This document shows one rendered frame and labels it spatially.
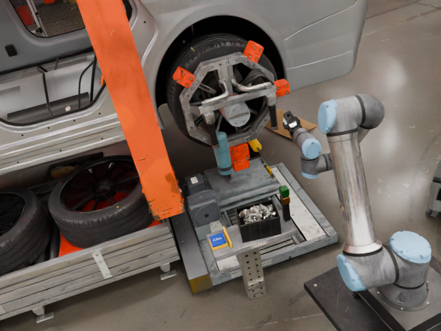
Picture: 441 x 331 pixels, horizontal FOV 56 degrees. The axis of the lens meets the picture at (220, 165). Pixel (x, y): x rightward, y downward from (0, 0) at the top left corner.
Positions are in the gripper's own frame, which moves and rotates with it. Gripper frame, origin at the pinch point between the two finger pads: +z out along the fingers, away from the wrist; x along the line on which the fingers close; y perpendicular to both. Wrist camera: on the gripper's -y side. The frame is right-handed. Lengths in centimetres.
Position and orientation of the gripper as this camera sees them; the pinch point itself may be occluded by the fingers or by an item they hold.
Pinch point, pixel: (285, 116)
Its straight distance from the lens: 231.4
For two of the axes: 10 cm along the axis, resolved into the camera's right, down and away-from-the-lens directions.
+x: 8.5, -5.1, -1.0
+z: -2.0, -5.0, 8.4
